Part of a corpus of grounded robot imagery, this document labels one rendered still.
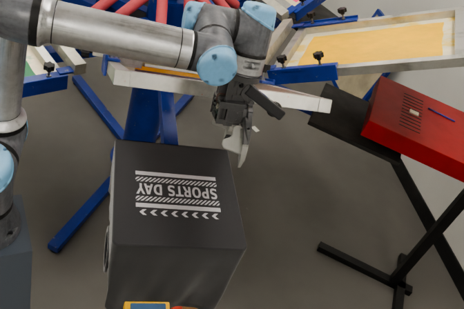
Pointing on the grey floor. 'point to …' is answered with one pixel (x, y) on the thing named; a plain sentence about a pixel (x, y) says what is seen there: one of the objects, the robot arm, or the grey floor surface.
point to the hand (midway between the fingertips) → (234, 153)
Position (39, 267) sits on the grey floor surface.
